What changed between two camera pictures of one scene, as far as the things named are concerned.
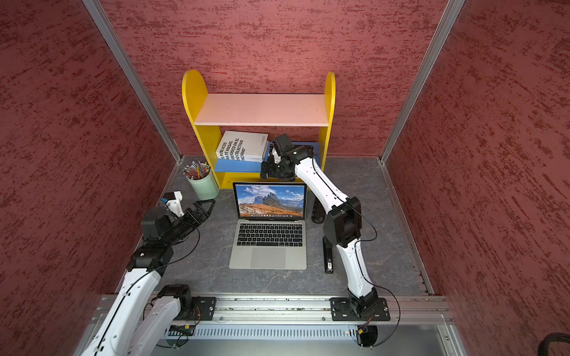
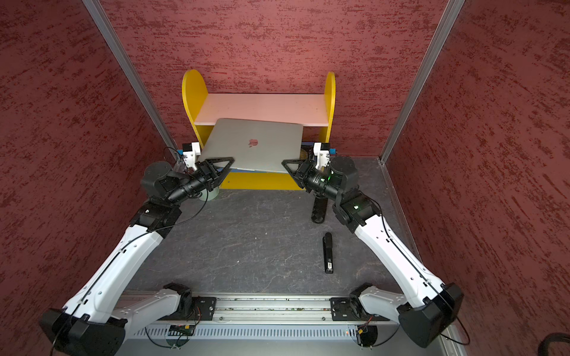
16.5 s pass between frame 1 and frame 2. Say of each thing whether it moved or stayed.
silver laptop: moved
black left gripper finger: moved
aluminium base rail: stayed
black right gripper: moved
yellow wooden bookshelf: stayed
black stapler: stayed
